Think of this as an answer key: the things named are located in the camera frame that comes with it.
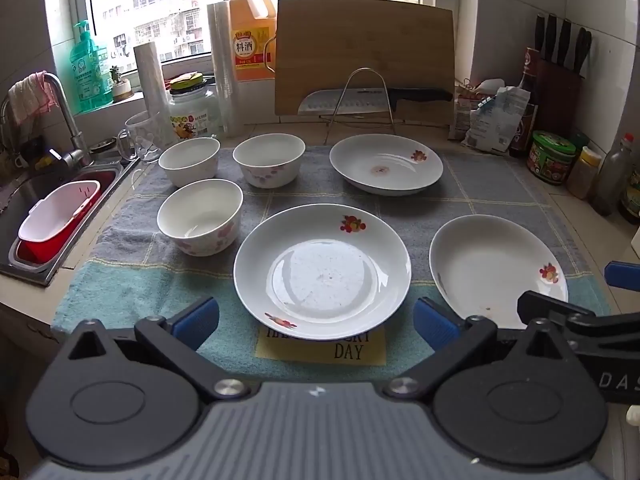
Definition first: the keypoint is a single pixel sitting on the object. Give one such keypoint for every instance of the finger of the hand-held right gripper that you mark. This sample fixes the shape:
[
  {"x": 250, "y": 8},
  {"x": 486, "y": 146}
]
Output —
[
  {"x": 622, "y": 275},
  {"x": 542, "y": 304}
]

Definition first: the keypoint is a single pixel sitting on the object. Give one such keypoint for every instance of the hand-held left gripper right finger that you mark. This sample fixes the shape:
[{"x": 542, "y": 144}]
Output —
[{"x": 435, "y": 324}]

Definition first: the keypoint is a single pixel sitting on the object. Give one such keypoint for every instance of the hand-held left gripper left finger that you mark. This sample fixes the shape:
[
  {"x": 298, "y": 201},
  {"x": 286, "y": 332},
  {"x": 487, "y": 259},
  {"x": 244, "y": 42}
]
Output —
[{"x": 195, "y": 319}]

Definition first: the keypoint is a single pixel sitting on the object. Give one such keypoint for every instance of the white floral bowl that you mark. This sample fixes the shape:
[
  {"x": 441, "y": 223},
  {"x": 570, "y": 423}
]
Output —
[
  {"x": 270, "y": 172},
  {"x": 200, "y": 210}
]

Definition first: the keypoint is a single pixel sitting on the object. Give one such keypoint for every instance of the plain white bowl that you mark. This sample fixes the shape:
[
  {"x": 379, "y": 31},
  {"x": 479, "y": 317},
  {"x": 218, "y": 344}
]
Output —
[{"x": 187, "y": 170}]

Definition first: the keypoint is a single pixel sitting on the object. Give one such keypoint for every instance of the stained white fruit-print plate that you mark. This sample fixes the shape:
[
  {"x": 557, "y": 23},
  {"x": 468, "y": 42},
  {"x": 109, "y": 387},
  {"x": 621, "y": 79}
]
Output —
[{"x": 380, "y": 160}]

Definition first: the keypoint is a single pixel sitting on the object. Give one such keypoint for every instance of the dark glass bottle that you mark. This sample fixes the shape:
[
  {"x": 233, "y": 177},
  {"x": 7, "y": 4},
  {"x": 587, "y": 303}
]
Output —
[{"x": 631, "y": 200}]

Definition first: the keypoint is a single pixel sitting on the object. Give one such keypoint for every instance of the grey bottle with red cap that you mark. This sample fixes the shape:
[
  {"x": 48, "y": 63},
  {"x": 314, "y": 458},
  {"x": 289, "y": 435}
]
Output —
[{"x": 612, "y": 180}]

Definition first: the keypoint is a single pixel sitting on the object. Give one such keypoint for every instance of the small yellow-lidded jar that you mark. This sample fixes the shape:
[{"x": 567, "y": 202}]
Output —
[{"x": 582, "y": 175}]

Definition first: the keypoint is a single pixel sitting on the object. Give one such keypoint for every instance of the grey checked towel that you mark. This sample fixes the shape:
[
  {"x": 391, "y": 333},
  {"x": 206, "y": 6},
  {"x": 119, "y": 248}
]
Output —
[{"x": 450, "y": 200}]

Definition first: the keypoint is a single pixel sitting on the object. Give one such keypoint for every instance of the red plastic basin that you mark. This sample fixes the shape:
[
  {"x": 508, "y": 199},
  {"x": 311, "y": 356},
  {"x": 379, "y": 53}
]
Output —
[{"x": 40, "y": 251}]

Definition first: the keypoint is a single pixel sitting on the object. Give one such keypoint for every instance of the dark soy sauce bottle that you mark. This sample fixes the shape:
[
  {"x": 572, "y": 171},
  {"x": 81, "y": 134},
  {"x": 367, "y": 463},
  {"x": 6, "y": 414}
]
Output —
[{"x": 524, "y": 135}]

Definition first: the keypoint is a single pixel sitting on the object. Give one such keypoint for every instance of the white plastic colander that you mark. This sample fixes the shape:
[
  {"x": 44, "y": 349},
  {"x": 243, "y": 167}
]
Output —
[{"x": 55, "y": 215}]

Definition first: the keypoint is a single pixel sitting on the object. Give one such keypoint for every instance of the clear glass mug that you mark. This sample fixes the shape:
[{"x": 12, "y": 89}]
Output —
[{"x": 142, "y": 140}]

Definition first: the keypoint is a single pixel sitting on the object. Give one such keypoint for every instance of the white and blue paper bag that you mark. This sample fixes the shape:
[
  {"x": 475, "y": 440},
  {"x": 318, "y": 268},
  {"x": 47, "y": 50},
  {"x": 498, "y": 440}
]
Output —
[{"x": 495, "y": 120}]

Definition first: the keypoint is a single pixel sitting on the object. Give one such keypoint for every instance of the dark wooden knife block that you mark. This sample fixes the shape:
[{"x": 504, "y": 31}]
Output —
[{"x": 560, "y": 95}]

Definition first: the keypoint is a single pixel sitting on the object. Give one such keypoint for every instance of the glass jar with green lid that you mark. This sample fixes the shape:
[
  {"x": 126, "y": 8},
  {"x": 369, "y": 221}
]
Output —
[{"x": 192, "y": 115}]

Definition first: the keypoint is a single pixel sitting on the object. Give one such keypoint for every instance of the stainless steel sink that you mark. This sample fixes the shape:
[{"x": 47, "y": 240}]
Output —
[{"x": 30, "y": 195}]

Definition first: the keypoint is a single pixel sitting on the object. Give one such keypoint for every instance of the crumpled white packet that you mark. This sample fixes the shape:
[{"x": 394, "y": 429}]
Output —
[{"x": 489, "y": 86}]

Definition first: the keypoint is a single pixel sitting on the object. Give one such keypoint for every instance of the metal faucet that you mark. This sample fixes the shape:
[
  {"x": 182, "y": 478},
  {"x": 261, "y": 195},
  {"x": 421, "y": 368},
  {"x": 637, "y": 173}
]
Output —
[{"x": 67, "y": 120}]

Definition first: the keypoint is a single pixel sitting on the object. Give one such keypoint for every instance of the plastic wrap roll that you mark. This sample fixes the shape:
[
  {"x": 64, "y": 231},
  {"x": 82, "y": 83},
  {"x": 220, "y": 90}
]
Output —
[{"x": 150, "y": 85}]

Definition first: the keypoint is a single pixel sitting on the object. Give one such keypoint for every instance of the small potted plant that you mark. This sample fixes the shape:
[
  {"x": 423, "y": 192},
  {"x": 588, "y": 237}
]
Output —
[{"x": 121, "y": 91}]

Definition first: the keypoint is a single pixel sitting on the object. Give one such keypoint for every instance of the green dish soap bottle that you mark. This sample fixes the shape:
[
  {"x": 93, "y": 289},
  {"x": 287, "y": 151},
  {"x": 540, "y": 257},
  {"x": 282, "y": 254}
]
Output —
[{"x": 90, "y": 80}]

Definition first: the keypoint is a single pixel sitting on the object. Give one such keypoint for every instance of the pink cloth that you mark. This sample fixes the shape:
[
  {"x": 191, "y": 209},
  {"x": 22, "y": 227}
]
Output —
[{"x": 25, "y": 97}]

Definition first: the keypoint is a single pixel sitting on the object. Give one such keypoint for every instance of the orange cooking wine bottle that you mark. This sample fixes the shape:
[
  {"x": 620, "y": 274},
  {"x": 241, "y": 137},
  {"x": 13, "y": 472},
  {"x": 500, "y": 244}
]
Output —
[{"x": 250, "y": 45}]

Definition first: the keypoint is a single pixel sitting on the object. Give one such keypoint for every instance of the wooden cutting board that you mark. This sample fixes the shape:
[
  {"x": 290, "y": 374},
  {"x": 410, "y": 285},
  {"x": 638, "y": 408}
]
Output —
[{"x": 360, "y": 45}]

